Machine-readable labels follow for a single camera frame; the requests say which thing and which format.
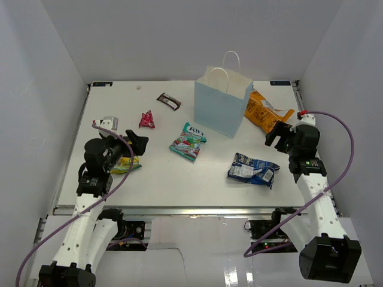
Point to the brown chocolate bar wrapper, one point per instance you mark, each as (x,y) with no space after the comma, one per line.
(169,101)

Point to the right corner label sticker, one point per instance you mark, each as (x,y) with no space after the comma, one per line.
(280,83)

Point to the light blue paper bag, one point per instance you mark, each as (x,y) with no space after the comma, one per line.
(220,98)

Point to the teal Fox's candy bag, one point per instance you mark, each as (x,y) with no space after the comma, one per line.
(188,143)

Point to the orange chips bag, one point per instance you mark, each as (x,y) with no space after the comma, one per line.
(261,113)

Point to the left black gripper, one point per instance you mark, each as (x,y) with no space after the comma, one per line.
(137,147)

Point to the left corner label sticker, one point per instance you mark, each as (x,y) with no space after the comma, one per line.
(102,84)

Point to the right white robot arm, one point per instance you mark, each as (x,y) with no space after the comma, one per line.
(326,252)

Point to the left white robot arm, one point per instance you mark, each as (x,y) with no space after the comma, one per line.
(91,228)

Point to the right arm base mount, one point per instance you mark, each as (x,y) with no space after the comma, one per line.
(257,228)

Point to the blue snack bag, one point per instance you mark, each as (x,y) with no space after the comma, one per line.
(253,171)

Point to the red snack packet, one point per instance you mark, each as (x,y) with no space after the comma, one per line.
(147,120)

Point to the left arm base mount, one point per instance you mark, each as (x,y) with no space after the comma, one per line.
(130,237)

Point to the aluminium table frame rail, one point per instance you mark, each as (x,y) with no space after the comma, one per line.
(194,211)

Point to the green Fox's tea candy bag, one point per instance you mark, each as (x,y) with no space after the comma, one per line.
(123,165)

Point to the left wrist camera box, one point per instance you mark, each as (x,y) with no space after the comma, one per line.
(109,123)

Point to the corner label sticker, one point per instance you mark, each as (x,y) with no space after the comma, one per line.
(102,84)
(280,83)

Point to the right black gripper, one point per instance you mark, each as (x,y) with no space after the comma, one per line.
(282,130)

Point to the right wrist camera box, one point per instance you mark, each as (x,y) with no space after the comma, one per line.
(304,119)

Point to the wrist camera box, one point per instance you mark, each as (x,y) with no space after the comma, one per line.
(304,119)
(109,123)

